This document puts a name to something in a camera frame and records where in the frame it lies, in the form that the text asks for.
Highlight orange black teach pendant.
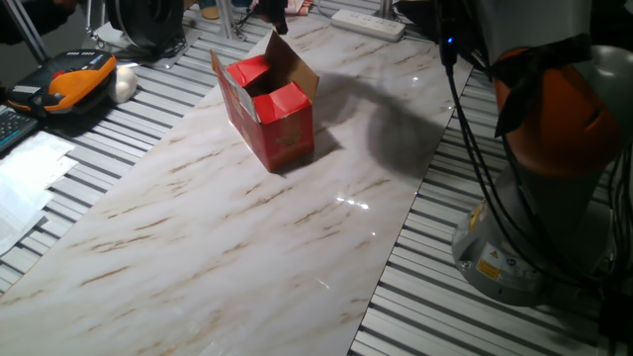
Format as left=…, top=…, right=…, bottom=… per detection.
left=5, top=48, right=119, bottom=118

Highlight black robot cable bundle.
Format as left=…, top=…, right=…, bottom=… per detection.
left=437, top=19, right=633, bottom=298

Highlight white rounded object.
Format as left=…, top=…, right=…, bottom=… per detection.
left=107, top=65, right=138, bottom=104

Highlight white paper sheets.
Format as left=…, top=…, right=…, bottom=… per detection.
left=0, top=131, right=79, bottom=256

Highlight red cardboard box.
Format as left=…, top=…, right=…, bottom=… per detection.
left=210, top=29, right=321, bottom=173

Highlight white power strip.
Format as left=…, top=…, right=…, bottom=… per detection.
left=329, top=8, right=407, bottom=44

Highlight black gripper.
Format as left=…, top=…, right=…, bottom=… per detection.
left=254, top=0, right=289, bottom=36

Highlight tan cup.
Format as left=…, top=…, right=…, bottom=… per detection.
left=199, top=0, right=223, bottom=21

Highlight black keyboard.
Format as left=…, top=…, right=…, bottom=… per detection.
left=0, top=104, right=40, bottom=154

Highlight marble pattern board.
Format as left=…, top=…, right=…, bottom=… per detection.
left=0, top=14, right=474, bottom=356

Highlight black filament reel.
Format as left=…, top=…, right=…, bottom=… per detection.
left=93, top=0, right=202, bottom=70

